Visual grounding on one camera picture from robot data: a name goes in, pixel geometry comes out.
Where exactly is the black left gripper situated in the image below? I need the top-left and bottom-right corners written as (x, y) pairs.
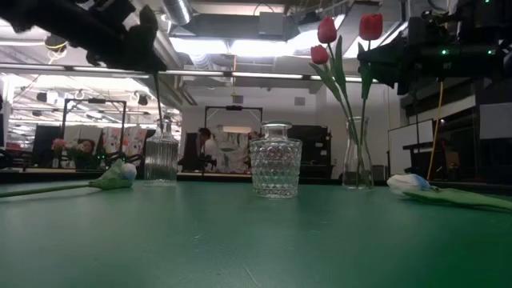
top-left (59, 0), bottom-right (168, 74)

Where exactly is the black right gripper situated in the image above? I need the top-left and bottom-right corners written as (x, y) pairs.
top-left (357, 11), bottom-right (507, 93)

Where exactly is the red artificial tulip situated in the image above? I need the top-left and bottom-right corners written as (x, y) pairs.
top-left (357, 13), bottom-right (384, 185)
top-left (317, 14), bottom-right (361, 185)
top-left (310, 44), bottom-right (361, 185)

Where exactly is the black artificial tulip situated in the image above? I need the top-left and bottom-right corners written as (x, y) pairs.
top-left (138, 4), bottom-right (167, 133)

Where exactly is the white artificial tulip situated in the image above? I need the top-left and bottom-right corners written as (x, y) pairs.
top-left (0, 158), bottom-right (138, 200)
top-left (386, 173), bottom-right (512, 213)

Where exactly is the ribbed glass vase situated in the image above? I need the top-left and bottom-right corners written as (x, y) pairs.
top-left (143, 118), bottom-right (180, 186)

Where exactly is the smooth slim glass vase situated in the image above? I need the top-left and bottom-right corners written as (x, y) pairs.
top-left (342, 116), bottom-right (375, 190)

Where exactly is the diamond-cut glass vase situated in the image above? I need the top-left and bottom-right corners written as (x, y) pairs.
top-left (250, 121), bottom-right (303, 199)

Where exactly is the black ceiling dome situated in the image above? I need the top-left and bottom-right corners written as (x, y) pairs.
top-left (43, 34), bottom-right (69, 53)

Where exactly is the white patterned cloth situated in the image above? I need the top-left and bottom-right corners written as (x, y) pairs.
top-left (102, 126), bottom-right (147, 155)
top-left (210, 126), bottom-right (251, 174)

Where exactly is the person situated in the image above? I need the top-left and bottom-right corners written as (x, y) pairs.
top-left (75, 138), bottom-right (99, 169)
top-left (191, 126), bottom-right (219, 173)

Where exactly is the pink flower bouquet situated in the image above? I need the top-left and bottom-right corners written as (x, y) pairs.
top-left (50, 138), bottom-right (79, 155)

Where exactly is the black cabinet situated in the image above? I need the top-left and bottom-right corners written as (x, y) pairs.
top-left (287, 124), bottom-right (333, 180)

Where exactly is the black office chair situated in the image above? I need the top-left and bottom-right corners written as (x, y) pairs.
top-left (182, 131), bottom-right (201, 173)

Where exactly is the grey ceiling air unit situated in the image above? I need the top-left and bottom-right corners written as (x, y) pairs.
top-left (258, 10), bottom-right (286, 38)

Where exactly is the long ceiling light bar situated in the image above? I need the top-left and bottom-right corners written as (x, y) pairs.
top-left (0, 62), bottom-right (381, 83)

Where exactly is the green table mat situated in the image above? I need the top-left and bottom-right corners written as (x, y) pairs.
top-left (0, 178), bottom-right (512, 288)

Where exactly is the silver ceiling duct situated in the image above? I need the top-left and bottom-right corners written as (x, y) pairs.
top-left (162, 0), bottom-right (194, 26)

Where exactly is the yellow hanging cable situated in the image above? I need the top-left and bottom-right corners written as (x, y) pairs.
top-left (426, 82), bottom-right (445, 181)

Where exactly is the black rig frame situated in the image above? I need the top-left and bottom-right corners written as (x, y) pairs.
top-left (203, 105), bottom-right (264, 133)

